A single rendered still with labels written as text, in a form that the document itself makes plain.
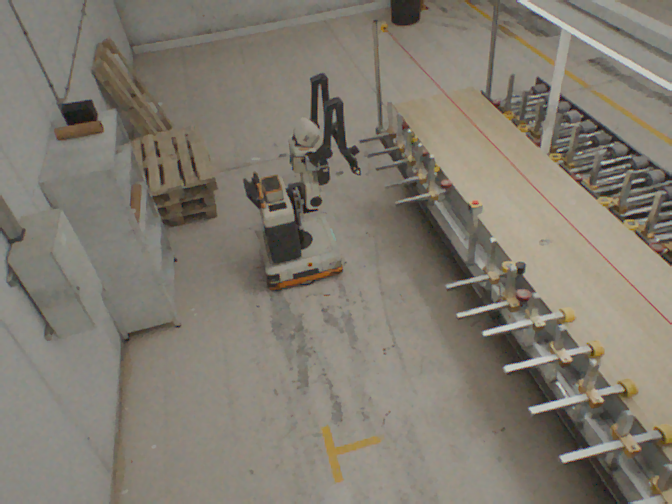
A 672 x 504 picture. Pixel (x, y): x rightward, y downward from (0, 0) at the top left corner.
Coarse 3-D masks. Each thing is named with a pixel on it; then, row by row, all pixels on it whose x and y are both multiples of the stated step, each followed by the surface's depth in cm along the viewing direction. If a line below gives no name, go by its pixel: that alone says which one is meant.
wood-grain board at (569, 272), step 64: (448, 128) 498; (512, 128) 486; (512, 192) 419; (576, 192) 411; (512, 256) 368; (576, 256) 363; (640, 256) 357; (576, 320) 324; (640, 320) 321; (640, 384) 291
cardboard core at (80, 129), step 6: (66, 126) 407; (72, 126) 407; (78, 126) 407; (84, 126) 407; (90, 126) 408; (96, 126) 408; (102, 126) 415; (54, 132) 405; (60, 132) 405; (66, 132) 406; (72, 132) 407; (78, 132) 407; (84, 132) 408; (90, 132) 410; (96, 132) 411; (60, 138) 408
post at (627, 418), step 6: (624, 414) 256; (630, 414) 255; (624, 420) 257; (630, 420) 256; (618, 426) 264; (624, 426) 259; (630, 426) 260; (618, 432) 265; (624, 432) 262; (606, 456) 281; (612, 456) 276; (618, 456) 276; (612, 462) 279
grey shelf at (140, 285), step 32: (64, 160) 388; (96, 160) 384; (128, 160) 440; (64, 192) 377; (96, 192) 382; (128, 192) 406; (96, 224) 397; (128, 224) 403; (160, 224) 501; (96, 256) 413; (128, 256) 419; (160, 256) 466; (128, 288) 437; (160, 288) 445; (128, 320) 457; (160, 320) 465
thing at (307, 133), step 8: (304, 120) 434; (296, 128) 438; (304, 128) 426; (312, 128) 429; (296, 136) 433; (304, 136) 427; (312, 136) 429; (320, 136) 431; (304, 144) 431; (312, 144) 433
